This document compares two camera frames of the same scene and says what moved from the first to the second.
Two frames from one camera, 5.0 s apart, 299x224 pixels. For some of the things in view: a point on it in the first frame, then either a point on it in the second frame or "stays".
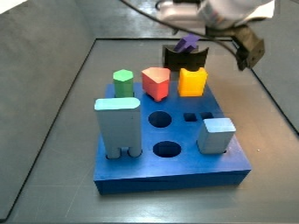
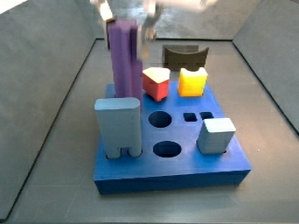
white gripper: x=196 y=15 to x=153 y=9
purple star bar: x=186 y=44 to x=126 y=65
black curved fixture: x=184 y=60 stays
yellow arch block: x=190 y=82 stays
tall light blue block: x=117 y=116 stays
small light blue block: x=215 y=135 stays
